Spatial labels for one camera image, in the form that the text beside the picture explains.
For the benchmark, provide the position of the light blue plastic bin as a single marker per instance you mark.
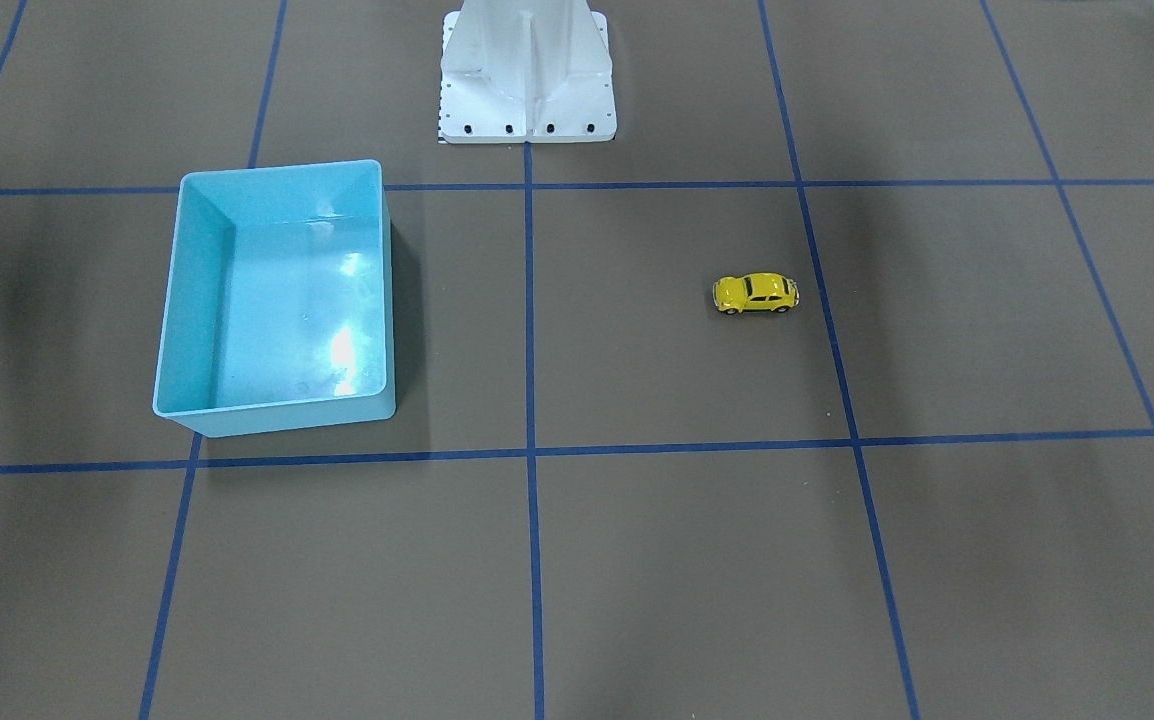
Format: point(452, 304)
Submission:
point(278, 311)

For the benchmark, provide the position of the yellow beetle toy car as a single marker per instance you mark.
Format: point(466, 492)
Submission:
point(759, 292)

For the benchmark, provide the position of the white metal mount base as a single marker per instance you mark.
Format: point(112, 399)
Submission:
point(526, 72)

